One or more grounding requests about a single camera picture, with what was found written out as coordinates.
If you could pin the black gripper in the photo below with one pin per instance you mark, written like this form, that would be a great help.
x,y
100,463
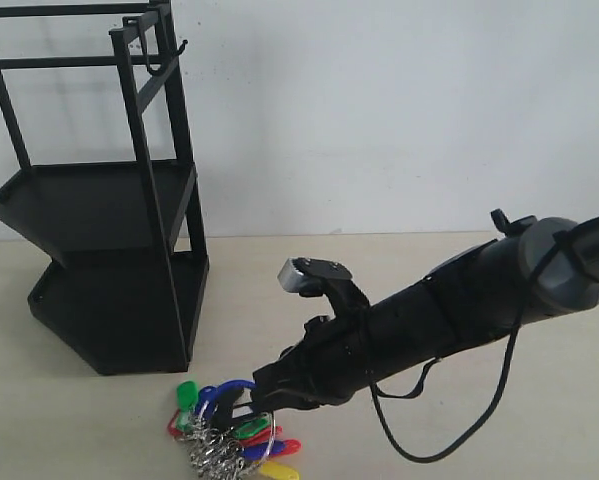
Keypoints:
x,y
334,360

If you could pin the bunch of colourful key tags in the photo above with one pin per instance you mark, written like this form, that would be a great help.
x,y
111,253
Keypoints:
x,y
242,451

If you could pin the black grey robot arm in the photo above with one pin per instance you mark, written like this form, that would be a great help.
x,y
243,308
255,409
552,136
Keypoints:
x,y
536,270

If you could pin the black metal shelf rack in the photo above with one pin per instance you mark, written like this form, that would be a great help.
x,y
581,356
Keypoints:
x,y
126,241

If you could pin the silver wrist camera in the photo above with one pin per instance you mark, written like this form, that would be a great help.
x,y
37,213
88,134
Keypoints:
x,y
307,276

